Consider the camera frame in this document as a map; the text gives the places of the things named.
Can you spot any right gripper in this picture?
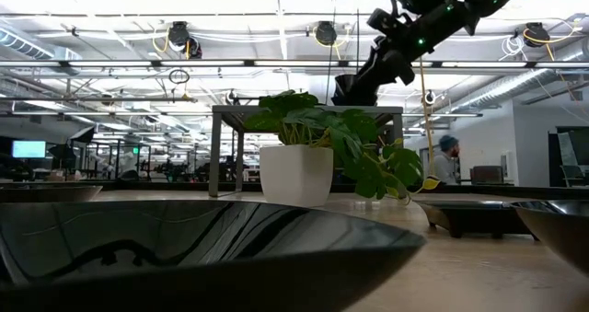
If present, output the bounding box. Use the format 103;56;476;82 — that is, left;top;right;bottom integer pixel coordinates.
358;10;464;95

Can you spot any black leaf shaped mini plate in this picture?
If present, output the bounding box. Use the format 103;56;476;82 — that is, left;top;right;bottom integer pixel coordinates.
509;199;589;279

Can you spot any black rounded mini plate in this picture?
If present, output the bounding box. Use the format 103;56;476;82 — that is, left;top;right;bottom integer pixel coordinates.
0;184;103;204
0;199;427;312

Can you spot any person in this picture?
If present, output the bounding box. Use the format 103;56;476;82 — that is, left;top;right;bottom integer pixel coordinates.
431;134;462;186

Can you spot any green plant in white pot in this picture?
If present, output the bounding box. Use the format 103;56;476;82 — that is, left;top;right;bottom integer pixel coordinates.
242;88;442;210

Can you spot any blue lit monitor screen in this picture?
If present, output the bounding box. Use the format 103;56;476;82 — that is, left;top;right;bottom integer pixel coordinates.
11;139;48;160

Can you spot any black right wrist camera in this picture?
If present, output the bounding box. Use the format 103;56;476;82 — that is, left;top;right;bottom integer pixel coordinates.
366;7;397;33

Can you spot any yellow hanging cable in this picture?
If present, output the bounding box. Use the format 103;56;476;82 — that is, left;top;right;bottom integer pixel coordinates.
416;56;437;178

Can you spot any black ceiling cable reel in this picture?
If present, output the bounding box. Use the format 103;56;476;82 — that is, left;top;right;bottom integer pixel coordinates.
523;21;552;49
314;20;339;47
167;20;204;60

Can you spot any black hanging cable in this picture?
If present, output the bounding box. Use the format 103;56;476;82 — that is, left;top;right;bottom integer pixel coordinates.
354;0;361;76

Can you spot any black looped ceiling cable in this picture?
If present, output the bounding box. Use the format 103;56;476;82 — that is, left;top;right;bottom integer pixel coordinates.
167;68;191;86

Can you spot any grey ventilation duct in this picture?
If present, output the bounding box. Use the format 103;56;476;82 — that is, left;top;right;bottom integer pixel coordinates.
0;29;83;64

